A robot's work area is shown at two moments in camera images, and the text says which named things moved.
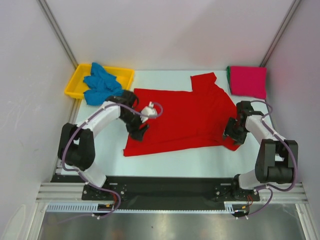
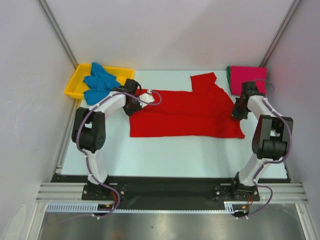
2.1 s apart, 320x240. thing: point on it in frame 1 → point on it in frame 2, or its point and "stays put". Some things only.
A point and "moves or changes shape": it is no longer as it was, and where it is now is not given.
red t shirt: x=189 y=119 moves or changes shape
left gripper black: x=135 y=131 → x=131 y=112
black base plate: x=167 y=189 stays put
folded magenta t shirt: x=249 y=81 stays put
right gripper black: x=238 y=139 → x=236 y=115
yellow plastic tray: x=76 y=86 stays put
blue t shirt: x=102 y=86 stays put
